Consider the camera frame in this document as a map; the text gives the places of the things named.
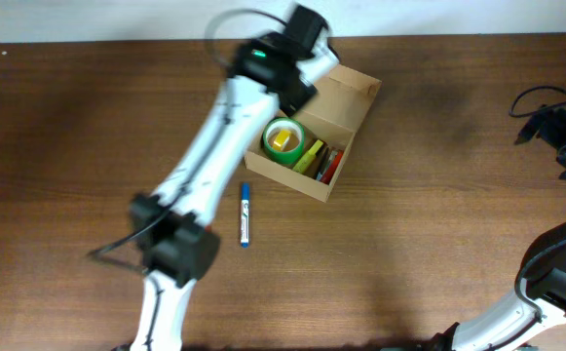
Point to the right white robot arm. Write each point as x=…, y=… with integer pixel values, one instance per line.
x=537, y=301

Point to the red black stapler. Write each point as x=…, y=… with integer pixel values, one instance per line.
x=330, y=165

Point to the small yellow tape roll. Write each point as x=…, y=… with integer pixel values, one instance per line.
x=281, y=140

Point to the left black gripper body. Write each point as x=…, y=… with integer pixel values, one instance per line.
x=299, y=90

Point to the green tape roll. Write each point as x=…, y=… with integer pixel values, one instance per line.
x=295, y=146

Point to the brown cardboard box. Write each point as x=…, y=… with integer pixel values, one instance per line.
x=333, y=116

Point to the blue white marker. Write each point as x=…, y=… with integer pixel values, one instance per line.
x=244, y=237

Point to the yellow highlighter pen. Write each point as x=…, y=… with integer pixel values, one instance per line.
x=308, y=157

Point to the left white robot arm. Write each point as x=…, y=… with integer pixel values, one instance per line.
x=274, y=72

